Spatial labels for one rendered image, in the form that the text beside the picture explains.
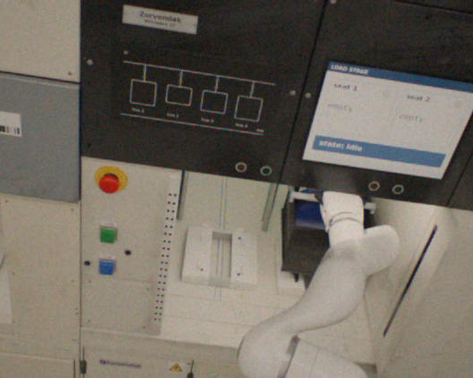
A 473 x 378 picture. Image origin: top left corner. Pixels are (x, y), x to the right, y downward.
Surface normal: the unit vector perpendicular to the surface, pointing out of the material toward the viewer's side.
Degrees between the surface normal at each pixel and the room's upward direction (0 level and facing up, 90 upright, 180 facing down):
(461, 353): 90
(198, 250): 0
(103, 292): 90
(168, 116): 90
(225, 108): 90
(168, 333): 0
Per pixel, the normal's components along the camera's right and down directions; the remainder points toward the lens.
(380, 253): 0.47, -0.12
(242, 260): 0.15, -0.79
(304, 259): -0.04, 0.65
